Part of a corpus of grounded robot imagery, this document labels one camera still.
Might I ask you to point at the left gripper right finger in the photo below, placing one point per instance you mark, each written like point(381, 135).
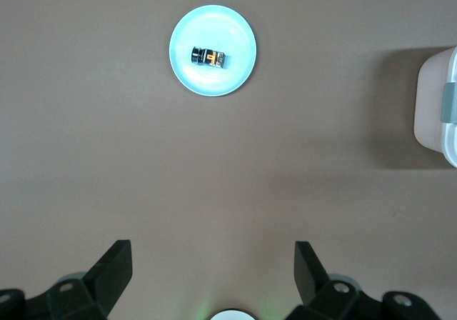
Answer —
point(310, 277)

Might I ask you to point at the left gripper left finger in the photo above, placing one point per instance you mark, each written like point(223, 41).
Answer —
point(107, 273)

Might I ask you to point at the orange black push-button switch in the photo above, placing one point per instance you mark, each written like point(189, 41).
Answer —
point(209, 57)

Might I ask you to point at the brown table mat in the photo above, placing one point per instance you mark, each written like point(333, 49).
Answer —
point(107, 138)

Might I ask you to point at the white lidded storage box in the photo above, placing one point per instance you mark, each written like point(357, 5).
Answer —
point(428, 113)

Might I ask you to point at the light blue round plate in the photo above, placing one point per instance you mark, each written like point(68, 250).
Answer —
point(221, 80)

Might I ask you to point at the grey box latch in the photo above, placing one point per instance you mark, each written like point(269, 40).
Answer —
point(450, 102)

